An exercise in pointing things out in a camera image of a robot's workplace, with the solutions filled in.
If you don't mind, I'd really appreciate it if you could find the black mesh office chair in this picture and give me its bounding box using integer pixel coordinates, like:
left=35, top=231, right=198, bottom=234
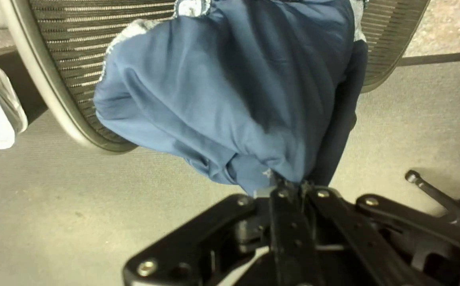
left=0, top=0, right=433, bottom=156

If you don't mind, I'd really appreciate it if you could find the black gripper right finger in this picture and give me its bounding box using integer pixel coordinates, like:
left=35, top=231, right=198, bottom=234
left=295, top=179, right=460, bottom=286

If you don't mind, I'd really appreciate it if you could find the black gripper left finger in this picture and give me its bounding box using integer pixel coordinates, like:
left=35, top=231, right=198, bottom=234
left=122, top=171, right=297, bottom=286

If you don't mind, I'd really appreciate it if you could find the blue jean jacket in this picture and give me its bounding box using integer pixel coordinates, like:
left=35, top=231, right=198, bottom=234
left=92, top=0, right=370, bottom=198

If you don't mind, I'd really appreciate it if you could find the black flat pad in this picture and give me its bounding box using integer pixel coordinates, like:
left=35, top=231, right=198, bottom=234
left=0, top=50, right=49, bottom=126

